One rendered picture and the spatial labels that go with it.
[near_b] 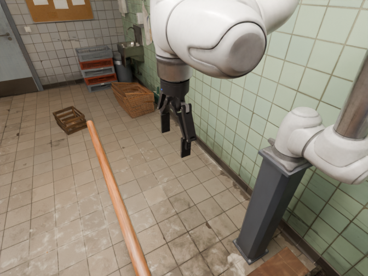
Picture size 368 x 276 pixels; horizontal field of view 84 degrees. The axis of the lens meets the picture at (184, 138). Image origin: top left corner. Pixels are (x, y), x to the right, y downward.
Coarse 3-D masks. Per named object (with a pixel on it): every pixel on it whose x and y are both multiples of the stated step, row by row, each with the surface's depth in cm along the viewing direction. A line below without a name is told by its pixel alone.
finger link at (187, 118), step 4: (188, 104) 50; (184, 108) 50; (184, 112) 50; (188, 112) 51; (184, 116) 51; (188, 116) 51; (192, 116) 52; (184, 120) 51; (188, 120) 51; (192, 120) 52; (184, 124) 52; (188, 124) 51; (192, 124) 52; (188, 128) 52; (192, 128) 52; (188, 132) 52; (192, 132) 52; (188, 136) 52; (192, 136) 52; (196, 136) 53; (188, 140) 52
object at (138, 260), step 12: (96, 132) 91; (96, 144) 82; (108, 168) 72; (108, 180) 67; (120, 204) 60; (120, 216) 56; (120, 228) 55; (132, 228) 54; (132, 240) 51; (132, 252) 49; (144, 264) 47
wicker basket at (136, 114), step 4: (116, 96) 338; (120, 100) 321; (120, 104) 348; (124, 108) 338; (128, 108) 314; (144, 108) 331; (128, 112) 327; (132, 112) 322; (136, 112) 326; (144, 112) 334; (148, 112) 340; (132, 116) 325; (136, 116) 330
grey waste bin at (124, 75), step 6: (120, 54) 430; (114, 60) 412; (120, 60) 410; (126, 60) 414; (114, 66) 423; (120, 66) 415; (126, 66) 420; (120, 72) 423; (126, 72) 426; (120, 78) 431; (126, 78) 433; (132, 78) 445
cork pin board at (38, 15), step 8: (24, 0) 336; (32, 0) 341; (48, 0) 351; (88, 0) 377; (32, 8) 346; (40, 8) 351; (48, 8) 356; (72, 8) 372; (80, 8) 378; (88, 8) 383; (32, 16) 352; (40, 16) 356; (48, 16) 362; (56, 16) 367; (64, 16) 372; (72, 16) 378; (80, 16) 384; (88, 16) 390
